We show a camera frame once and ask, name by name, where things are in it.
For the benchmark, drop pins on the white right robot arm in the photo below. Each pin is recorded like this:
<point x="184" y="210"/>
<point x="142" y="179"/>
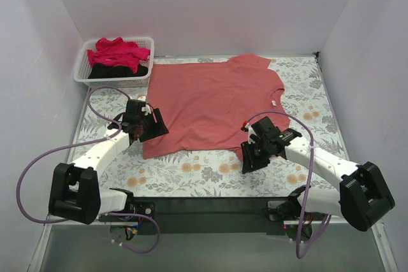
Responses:
<point x="359" y="192"/>

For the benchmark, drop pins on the aluminium frame rail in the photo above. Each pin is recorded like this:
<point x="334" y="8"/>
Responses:
<point x="63" y="219"/>

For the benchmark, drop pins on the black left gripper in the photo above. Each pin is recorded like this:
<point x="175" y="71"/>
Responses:
<point x="156" y="125"/>

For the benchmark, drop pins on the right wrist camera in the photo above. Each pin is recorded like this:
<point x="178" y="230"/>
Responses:
<point x="252" y="136"/>

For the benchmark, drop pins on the magenta t-shirt in basket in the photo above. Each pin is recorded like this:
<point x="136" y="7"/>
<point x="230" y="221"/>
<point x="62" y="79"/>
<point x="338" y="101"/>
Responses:
<point x="118" y="52"/>

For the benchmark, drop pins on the floral patterned table mat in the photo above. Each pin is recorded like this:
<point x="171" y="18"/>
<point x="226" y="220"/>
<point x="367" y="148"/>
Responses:
<point x="217" y="172"/>

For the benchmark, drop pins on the white plastic laundry basket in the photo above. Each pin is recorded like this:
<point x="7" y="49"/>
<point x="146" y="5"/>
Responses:
<point x="83" y="68"/>

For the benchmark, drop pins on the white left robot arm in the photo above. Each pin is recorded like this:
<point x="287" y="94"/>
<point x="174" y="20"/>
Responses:
<point x="75" y="192"/>

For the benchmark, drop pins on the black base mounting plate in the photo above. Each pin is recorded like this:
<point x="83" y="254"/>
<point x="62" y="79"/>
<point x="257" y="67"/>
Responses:
<point x="203" y="215"/>

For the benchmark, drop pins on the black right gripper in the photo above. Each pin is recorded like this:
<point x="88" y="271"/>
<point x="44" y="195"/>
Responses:
<point x="250" y="157"/>

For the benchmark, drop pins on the salmon pink t-shirt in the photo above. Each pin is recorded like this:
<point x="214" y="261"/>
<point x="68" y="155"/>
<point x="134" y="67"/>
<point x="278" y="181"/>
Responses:
<point x="204" y="105"/>

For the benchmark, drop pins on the black t-shirt in basket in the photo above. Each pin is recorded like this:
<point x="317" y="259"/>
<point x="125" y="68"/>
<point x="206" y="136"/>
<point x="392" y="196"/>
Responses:
<point x="103" y="71"/>

